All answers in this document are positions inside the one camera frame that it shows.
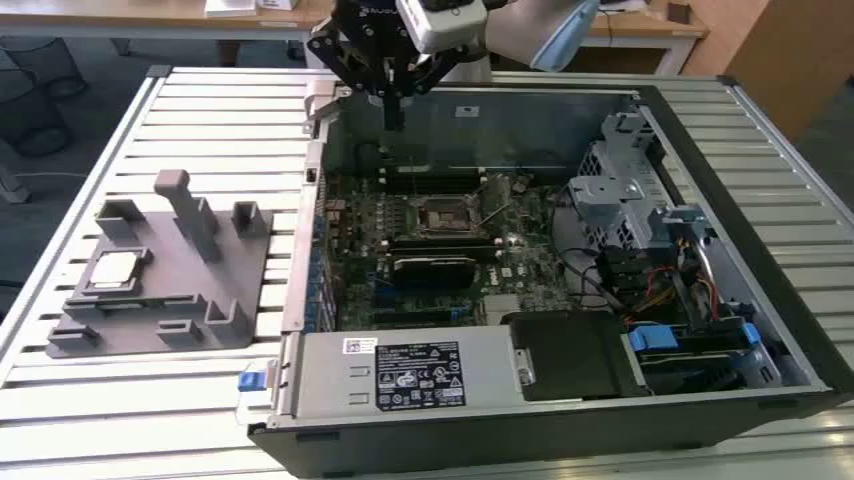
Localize black power supply label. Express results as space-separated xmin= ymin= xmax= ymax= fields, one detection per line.
xmin=373 ymin=342 xmax=467 ymax=413

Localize green RAM stick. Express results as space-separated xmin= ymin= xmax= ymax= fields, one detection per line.
xmin=99 ymin=296 xmax=196 ymax=307

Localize black mesh waste bin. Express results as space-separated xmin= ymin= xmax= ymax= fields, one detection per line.
xmin=0 ymin=37 xmax=88 ymax=99
xmin=0 ymin=67 xmax=73 ymax=157

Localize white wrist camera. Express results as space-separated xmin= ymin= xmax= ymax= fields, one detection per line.
xmin=396 ymin=0 xmax=490 ymax=54

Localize large white box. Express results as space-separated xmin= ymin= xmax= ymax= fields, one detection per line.
xmin=203 ymin=0 xmax=259 ymax=19

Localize black graphics card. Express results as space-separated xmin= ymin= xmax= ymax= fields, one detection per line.
xmin=390 ymin=255 xmax=479 ymax=292

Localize black plastic shroud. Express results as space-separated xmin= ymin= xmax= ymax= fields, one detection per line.
xmin=499 ymin=309 xmax=654 ymax=403

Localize long black expansion slot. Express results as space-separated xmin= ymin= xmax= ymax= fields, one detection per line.
xmin=369 ymin=310 xmax=451 ymax=325

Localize black CPU socket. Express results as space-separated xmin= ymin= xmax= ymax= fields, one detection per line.
xmin=411 ymin=193 xmax=483 ymax=238

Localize coloured wire bundle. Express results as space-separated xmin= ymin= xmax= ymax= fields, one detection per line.
xmin=619 ymin=264 xmax=726 ymax=326

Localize black ribbed plastic bracket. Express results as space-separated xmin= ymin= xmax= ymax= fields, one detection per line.
xmin=595 ymin=247 xmax=659 ymax=314

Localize grey parts rack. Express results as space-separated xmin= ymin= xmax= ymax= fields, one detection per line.
xmin=44 ymin=168 xmax=275 ymax=360

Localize silver power supply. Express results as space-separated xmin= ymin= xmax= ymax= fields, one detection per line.
xmin=265 ymin=327 xmax=535 ymax=419

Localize silver CPU chip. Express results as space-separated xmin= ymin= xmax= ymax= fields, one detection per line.
xmin=89 ymin=251 xmax=147 ymax=290

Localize black PC case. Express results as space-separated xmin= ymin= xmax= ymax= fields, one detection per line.
xmin=245 ymin=74 xmax=854 ymax=480

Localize metal drive cage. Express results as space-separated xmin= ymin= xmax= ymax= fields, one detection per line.
xmin=564 ymin=112 xmax=675 ymax=251

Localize silver support bar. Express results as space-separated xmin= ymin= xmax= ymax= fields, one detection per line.
xmin=650 ymin=204 xmax=759 ymax=331

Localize metal socket cover frame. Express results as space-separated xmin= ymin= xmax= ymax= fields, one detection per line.
xmin=470 ymin=172 xmax=519 ymax=227

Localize blue disk carrier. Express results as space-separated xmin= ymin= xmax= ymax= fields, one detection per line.
xmin=626 ymin=323 xmax=680 ymax=355

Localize black RAM slot white clips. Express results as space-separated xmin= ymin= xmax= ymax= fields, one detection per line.
xmin=383 ymin=239 xmax=503 ymax=248
xmin=390 ymin=249 xmax=503 ymax=260
xmin=377 ymin=175 xmax=488 ymax=188
xmin=377 ymin=166 xmax=488 ymax=177

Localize wooden desk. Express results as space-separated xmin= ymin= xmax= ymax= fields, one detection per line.
xmin=0 ymin=0 xmax=710 ymax=76

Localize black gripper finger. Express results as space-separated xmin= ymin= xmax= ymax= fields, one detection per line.
xmin=305 ymin=17 xmax=396 ymax=132
xmin=394 ymin=46 xmax=472 ymax=132

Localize wooden cabinet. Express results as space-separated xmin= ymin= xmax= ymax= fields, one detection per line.
xmin=680 ymin=0 xmax=854 ymax=142

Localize green motherboard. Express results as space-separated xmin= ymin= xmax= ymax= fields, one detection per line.
xmin=317 ymin=169 xmax=588 ymax=334

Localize silver chipset heatsink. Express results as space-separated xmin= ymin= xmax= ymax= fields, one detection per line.
xmin=482 ymin=294 xmax=524 ymax=325

